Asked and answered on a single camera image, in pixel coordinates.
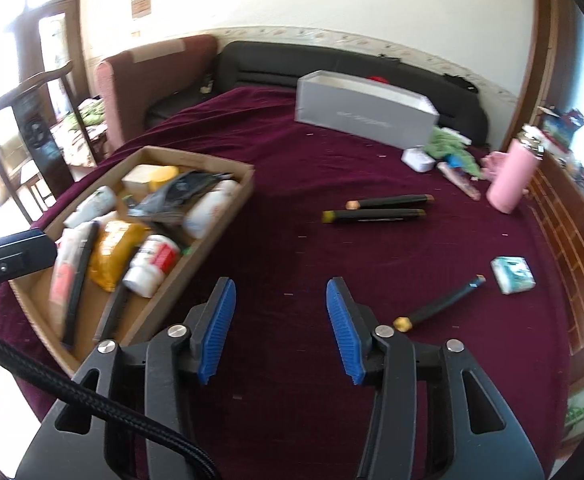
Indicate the green tissue pack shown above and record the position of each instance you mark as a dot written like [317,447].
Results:
[512,274]

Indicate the orange snack packet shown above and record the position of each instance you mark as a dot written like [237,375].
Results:
[114,252]

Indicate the black marker peach cap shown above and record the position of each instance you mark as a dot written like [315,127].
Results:
[392,201]

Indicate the black marker olive cap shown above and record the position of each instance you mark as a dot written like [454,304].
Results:
[372,216]

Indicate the black marker purple cap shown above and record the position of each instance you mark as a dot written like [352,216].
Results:
[76,300]

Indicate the wooden glass door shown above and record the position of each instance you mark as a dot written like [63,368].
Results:
[71,35]

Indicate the wide white bottle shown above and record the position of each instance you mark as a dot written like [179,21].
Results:
[149,265]

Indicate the black sofa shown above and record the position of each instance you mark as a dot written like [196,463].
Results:
[272,65]

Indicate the grey shoe box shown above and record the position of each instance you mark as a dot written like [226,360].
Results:
[362,115]

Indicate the yellow round jar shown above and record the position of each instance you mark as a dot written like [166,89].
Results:
[164,176]

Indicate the black foil snack packet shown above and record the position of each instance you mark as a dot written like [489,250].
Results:
[171,197]

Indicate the white charger plug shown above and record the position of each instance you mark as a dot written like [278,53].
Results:
[417,159]

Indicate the black marker green cap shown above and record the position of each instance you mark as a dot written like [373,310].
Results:
[114,310]

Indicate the black marker yellow cap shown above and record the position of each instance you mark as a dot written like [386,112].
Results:
[442,302]

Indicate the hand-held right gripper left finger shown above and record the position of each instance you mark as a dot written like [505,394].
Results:
[219,330]

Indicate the pink water bottle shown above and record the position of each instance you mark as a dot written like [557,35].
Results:
[509,180]

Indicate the maroon velvet cloth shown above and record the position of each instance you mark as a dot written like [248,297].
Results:
[297,170]

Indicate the small blue object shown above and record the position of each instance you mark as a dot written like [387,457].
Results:
[455,161]

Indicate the green patterned mat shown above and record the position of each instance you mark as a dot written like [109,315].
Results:
[582,415]

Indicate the pink comb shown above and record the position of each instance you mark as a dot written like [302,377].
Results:
[459,182]

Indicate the green cloth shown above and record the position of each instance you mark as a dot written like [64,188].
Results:
[444,145]

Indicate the pink fluffy cloth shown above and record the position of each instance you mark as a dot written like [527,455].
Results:
[494,165]

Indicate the white jar with date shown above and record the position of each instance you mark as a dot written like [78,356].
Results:
[139,175]

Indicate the cardboard box tray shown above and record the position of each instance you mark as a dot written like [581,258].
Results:
[191,270]

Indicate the dark wooden chair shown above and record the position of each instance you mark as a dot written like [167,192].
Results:
[36,130]

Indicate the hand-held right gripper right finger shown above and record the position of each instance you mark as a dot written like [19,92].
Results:
[344,330]

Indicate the red wall notice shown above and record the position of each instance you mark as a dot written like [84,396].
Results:
[141,5]

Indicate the maroon armchair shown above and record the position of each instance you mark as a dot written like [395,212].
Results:
[161,80]

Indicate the white plastic bottle grey label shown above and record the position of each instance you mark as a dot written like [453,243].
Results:
[206,212]

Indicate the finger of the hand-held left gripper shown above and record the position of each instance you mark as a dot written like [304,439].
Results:
[16,257]

